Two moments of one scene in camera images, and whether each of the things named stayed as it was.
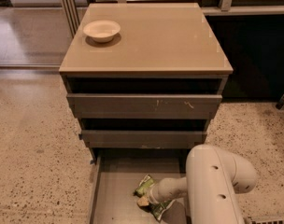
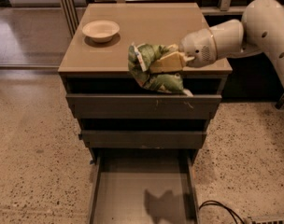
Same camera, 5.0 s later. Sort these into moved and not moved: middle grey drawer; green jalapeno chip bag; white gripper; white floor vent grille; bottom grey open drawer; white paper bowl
Moved: green jalapeno chip bag; white gripper
Not moved: white floor vent grille; bottom grey open drawer; white paper bowl; middle grey drawer
